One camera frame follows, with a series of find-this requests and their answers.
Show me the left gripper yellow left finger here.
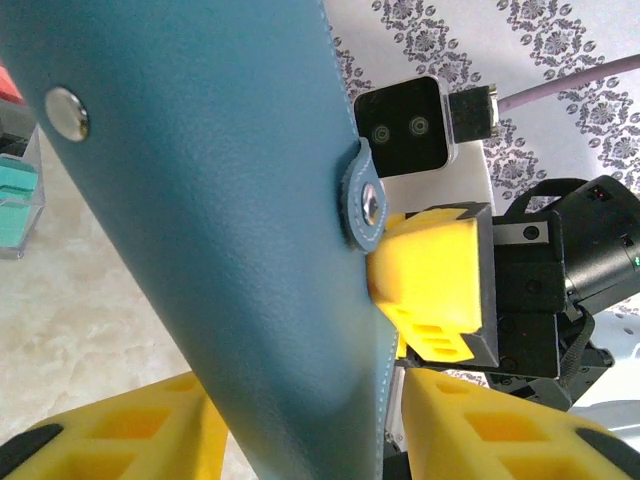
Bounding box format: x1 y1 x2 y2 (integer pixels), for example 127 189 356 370
0 371 230 480

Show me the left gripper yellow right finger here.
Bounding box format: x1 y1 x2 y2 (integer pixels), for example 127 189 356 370
401 366 640 480

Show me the teal card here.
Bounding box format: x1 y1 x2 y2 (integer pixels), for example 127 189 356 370
0 153 41 250

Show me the dark card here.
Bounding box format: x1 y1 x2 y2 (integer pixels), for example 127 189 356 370
0 102 36 154

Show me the white and red card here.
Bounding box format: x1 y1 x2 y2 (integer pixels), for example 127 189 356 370
0 63 27 107

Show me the clear packet with colourful contents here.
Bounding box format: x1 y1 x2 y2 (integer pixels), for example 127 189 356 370
0 62 49 261

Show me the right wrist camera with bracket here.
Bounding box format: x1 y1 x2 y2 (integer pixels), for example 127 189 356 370
353 75 497 214

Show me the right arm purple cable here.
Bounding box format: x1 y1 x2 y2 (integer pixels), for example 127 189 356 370
447 49 640 146

